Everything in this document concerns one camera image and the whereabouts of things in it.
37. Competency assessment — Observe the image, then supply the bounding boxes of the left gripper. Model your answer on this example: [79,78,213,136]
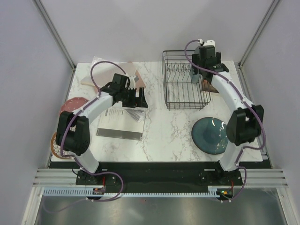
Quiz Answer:
[120,87,148,109]

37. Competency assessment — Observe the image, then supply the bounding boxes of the pink polka dot plate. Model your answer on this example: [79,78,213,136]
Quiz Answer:
[59,97,88,114]

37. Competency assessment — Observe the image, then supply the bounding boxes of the dark blue glazed plate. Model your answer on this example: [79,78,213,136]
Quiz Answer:
[191,117,228,155]

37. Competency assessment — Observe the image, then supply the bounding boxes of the orange flower pattern plate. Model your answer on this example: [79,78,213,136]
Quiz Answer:
[50,133,72,160]

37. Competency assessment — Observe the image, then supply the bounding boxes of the grey-green ceramic plate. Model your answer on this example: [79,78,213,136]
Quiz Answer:
[191,46,200,83]

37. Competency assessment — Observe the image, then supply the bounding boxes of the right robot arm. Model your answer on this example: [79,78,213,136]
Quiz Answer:
[185,39,265,185]

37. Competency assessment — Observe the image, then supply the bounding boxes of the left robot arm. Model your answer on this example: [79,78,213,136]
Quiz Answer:
[55,73,148,184]

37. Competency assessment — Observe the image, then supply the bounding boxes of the Tale of Two Cities book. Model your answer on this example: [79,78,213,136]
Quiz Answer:
[202,80,218,93]

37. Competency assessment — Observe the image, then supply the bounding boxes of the pink cutting mat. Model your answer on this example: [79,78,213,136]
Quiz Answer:
[92,71,147,94]

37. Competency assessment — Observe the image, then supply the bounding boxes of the Canon manual in plastic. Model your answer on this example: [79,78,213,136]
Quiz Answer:
[96,107,147,141]

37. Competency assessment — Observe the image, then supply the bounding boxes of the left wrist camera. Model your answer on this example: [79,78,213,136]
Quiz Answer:
[128,75,139,90]

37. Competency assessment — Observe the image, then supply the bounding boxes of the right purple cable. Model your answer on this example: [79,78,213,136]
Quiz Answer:
[184,39,267,203]

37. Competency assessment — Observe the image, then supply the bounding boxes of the purple cable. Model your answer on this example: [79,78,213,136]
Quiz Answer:
[43,60,132,213]
[184,39,267,203]

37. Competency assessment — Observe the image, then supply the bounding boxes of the black wire dish rack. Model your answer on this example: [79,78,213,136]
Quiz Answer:
[162,50,211,110]

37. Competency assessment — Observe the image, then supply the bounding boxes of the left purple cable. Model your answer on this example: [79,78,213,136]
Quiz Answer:
[43,60,132,213]

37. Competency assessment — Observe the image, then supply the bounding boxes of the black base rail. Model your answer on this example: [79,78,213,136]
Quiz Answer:
[49,161,244,196]

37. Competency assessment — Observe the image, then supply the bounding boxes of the white slotted cable duct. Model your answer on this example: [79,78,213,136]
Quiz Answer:
[43,187,234,197]

